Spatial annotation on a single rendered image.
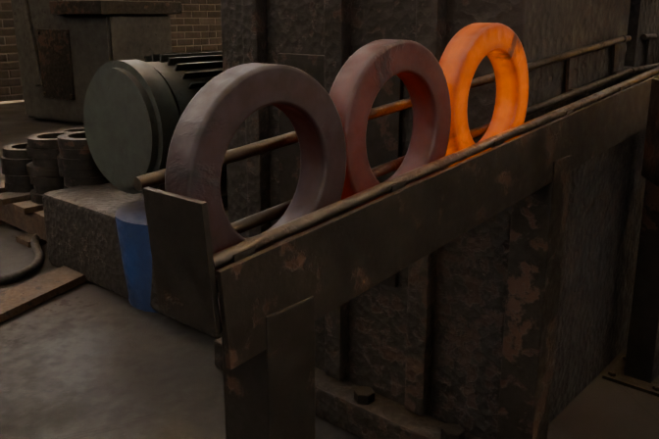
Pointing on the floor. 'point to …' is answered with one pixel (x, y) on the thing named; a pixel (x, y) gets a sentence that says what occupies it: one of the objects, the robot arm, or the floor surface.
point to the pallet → (42, 176)
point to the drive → (124, 160)
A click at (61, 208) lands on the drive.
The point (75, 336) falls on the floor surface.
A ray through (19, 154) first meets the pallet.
